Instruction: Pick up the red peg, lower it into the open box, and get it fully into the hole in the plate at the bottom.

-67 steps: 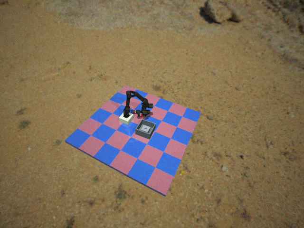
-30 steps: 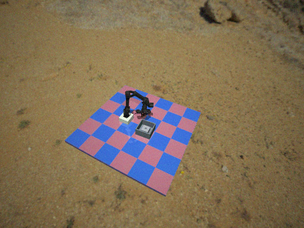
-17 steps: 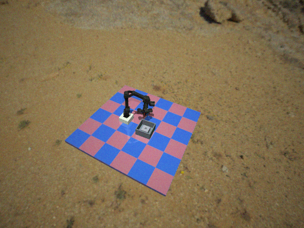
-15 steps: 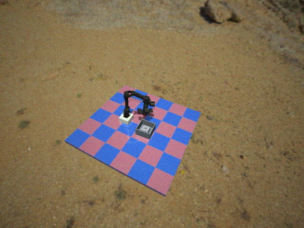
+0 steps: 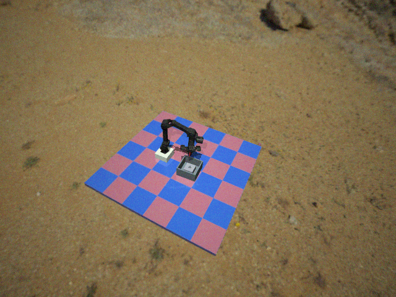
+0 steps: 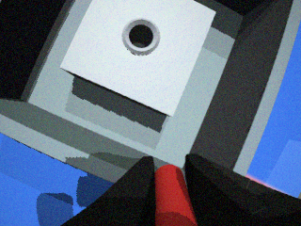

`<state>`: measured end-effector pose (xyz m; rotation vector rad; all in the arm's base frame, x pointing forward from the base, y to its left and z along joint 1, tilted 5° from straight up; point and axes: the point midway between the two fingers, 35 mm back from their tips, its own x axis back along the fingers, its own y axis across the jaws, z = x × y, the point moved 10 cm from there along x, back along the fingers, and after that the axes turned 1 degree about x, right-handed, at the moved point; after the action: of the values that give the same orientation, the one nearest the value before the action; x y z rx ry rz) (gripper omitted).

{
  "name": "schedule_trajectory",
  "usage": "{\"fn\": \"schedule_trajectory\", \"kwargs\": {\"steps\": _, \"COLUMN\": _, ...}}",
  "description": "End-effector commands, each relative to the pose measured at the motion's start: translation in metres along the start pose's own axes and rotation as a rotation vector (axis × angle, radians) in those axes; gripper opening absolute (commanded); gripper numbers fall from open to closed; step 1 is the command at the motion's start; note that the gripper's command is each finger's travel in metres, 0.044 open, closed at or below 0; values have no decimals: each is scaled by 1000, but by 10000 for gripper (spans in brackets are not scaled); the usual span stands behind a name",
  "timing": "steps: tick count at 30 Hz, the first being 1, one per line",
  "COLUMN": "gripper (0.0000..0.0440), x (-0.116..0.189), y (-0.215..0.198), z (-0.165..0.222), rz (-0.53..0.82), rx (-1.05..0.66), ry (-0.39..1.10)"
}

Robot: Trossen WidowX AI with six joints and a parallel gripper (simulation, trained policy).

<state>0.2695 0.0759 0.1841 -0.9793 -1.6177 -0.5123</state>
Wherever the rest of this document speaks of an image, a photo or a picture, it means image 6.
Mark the red peg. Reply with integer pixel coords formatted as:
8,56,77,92
155,165,198,226

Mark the grey open box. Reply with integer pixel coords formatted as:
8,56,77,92
0,0,301,184

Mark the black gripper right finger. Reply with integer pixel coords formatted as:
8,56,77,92
184,153,301,226

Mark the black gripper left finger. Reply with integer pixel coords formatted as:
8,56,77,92
61,155,157,226

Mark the white square plate with hole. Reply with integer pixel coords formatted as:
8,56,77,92
60,0,215,116

